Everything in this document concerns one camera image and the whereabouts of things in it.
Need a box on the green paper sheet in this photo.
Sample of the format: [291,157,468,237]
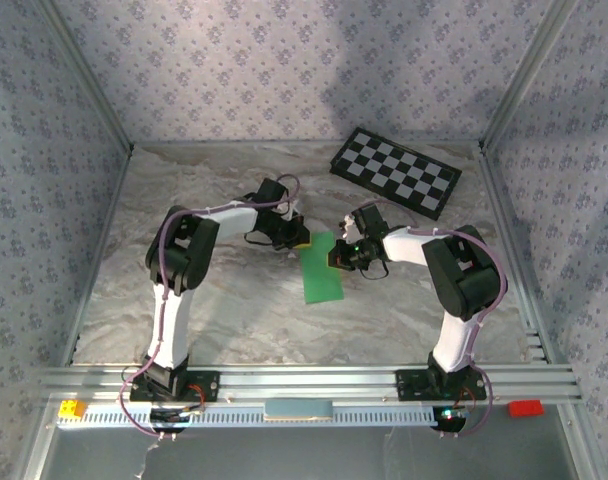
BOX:
[298,230,345,305]

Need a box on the grey metal sheet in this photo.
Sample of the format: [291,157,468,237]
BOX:
[23,424,590,480]

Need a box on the black white chessboard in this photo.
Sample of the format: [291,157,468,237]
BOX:
[329,126,463,222]

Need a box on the right black controller board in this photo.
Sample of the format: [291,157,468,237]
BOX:
[431,404,469,434]

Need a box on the black controller board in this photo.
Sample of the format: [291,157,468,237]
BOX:
[431,404,469,434]
[148,405,205,435]

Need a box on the left black controller board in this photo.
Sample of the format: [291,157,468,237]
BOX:
[148,405,205,435]

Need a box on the red toy brick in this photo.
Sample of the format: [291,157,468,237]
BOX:
[507,399,544,418]

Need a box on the yellow toy brick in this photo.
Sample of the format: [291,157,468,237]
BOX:
[57,400,88,419]

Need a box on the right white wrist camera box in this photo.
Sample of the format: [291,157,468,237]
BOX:
[337,212,366,241]

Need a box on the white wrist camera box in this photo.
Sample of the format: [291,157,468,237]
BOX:
[337,212,366,241]
[277,198,304,222]

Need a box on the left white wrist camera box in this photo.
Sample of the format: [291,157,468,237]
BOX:
[277,198,304,222]

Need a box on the wide aluminium mounting rail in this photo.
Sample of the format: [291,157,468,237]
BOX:
[39,364,584,405]

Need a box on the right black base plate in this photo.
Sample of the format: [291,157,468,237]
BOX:
[395,368,488,402]

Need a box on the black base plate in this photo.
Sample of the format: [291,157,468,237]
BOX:
[395,368,488,402]
[129,370,221,404]

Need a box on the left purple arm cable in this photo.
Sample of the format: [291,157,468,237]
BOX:
[118,173,303,442]

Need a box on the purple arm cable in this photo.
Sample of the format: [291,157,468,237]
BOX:
[358,199,509,442]
[118,173,303,442]

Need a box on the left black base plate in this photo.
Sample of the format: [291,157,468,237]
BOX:
[129,370,221,404]

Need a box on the slotted grey cable duct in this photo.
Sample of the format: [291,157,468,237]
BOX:
[56,403,438,429]

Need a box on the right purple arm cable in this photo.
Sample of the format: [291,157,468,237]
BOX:
[358,199,509,442]

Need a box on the aluminium frame post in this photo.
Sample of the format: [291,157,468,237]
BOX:
[481,0,583,151]

